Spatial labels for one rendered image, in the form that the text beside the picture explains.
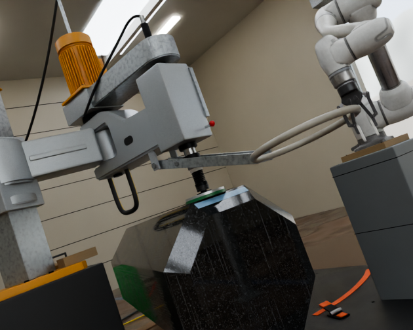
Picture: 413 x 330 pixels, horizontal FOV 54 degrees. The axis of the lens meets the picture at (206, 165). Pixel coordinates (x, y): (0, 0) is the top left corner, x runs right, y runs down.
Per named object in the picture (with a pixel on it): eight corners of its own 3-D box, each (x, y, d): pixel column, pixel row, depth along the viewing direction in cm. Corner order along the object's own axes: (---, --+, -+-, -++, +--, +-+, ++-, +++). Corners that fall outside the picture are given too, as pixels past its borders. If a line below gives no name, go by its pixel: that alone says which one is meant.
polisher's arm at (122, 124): (101, 197, 257) (77, 125, 262) (130, 189, 274) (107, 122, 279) (174, 160, 208) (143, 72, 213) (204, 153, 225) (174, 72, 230)
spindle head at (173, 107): (144, 167, 224) (118, 92, 228) (172, 161, 240) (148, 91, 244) (186, 145, 200) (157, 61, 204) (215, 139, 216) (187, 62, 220)
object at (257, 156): (229, 171, 167) (226, 165, 168) (289, 154, 204) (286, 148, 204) (330, 114, 135) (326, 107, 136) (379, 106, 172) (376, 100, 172)
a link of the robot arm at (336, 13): (310, 18, 202) (336, 3, 196) (309, 8, 216) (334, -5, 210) (320, 40, 207) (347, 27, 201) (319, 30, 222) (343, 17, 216)
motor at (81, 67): (61, 106, 263) (43, 50, 267) (102, 103, 286) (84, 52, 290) (82, 87, 244) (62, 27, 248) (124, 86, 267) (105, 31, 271)
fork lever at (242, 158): (149, 170, 223) (148, 162, 223) (174, 165, 237) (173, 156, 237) (253, 165, 177) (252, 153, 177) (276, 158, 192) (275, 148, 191)
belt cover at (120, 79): (69, 131, 265) (61, 108, 266) (102, 128, 283) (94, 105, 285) (158, 61, 201) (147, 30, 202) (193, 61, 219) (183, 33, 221)
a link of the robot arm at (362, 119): (358, 140, 243) (344, 107, 245) (389, 128, 235) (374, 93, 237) (354, 141, 229) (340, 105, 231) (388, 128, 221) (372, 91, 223)
